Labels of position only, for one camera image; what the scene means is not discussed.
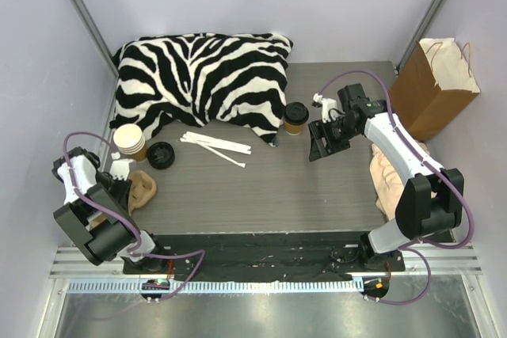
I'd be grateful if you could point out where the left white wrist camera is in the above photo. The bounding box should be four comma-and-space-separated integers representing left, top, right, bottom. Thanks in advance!
109, 152, 135, 180

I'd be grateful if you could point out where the cardboard cup carrier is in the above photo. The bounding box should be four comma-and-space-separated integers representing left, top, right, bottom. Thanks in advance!
90, 169, 158, 228

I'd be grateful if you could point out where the brown paper bag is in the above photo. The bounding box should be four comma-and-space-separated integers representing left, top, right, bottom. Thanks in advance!
389, 38, 480, 141

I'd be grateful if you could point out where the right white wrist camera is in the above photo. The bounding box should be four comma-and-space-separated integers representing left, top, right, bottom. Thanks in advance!
312, 93, 344, 123

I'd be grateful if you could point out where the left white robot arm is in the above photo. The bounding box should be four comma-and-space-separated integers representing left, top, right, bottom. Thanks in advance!
52, 146, 169, 274

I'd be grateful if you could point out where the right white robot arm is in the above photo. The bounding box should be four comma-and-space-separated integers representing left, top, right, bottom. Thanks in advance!
308, 84, 464, 271

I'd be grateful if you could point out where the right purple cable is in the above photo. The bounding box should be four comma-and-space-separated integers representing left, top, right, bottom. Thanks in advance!
318, 69, 475, 307

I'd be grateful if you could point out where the stack of paper cups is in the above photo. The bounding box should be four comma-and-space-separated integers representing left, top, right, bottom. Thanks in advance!
113, 123, 147, 161

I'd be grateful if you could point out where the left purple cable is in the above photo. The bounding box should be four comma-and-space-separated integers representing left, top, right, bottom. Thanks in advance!
63, 131, 207, 307

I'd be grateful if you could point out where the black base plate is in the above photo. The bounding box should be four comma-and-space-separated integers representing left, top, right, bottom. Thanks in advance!
122, 231, 407, 282

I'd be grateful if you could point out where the brown paper coffee cup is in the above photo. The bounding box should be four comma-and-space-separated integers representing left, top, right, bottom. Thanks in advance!
284, 120, 304, 136

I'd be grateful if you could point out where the purple cable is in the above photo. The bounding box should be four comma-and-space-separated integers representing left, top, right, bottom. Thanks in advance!
318, 69, 475, 307
63, 131, 207, 307

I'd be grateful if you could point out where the white slotted cable duct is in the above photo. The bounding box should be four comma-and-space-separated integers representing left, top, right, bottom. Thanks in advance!
67, 277, 364, 294

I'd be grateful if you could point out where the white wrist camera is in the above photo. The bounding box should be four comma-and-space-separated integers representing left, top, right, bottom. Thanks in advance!
312, 93, 344, 123
109, 152, 135, 180

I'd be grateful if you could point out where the beige folded cloth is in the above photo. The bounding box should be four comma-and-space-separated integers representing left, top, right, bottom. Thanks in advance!
369, 140, 431, 222

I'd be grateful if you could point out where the zebra print pillow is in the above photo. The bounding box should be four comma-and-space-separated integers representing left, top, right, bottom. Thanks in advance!
109, 32, 293, 147

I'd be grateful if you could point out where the black cup lid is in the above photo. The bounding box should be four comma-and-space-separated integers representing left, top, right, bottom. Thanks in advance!
284, 101, 309, 125

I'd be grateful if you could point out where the white wrapped straw upper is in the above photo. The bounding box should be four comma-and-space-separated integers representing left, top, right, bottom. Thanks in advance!
180, 131, 251, 154

